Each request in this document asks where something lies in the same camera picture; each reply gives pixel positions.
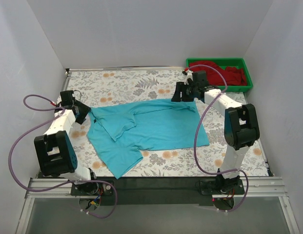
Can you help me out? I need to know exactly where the turquoise t shirt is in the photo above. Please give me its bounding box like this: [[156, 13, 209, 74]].
[[87, 99, 209, 179]]

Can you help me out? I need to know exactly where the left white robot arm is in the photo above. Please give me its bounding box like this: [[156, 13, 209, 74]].
[[34, 90, 99, 195]]

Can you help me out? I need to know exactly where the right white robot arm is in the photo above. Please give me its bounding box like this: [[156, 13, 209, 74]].
[[171, 69, 260, 194]]

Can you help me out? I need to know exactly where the red t shirt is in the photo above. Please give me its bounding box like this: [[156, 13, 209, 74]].
[[189, 60, 247, 86]]

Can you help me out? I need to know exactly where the green plastic bin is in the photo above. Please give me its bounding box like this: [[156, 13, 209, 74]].
[[186, 58, 253, 92]]

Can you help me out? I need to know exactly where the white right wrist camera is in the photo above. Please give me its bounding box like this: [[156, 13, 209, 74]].
[[182, 68, 193, 85]]

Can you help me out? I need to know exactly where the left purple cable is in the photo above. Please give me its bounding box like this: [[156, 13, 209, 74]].
[[8, 95, 118, 219]]

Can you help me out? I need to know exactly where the purple cable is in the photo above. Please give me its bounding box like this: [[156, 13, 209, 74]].
[[8, 95, 118, 219], [187, 64, 249, 213]]

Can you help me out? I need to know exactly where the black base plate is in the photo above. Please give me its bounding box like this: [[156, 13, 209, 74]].
[[70, 176, 245, 207]]

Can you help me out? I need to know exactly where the aluminium front rail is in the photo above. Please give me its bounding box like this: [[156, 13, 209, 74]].
[[26, 176, 288, 198]]

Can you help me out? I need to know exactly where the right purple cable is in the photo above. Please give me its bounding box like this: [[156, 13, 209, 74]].
[[187, 64, 249, 213]]

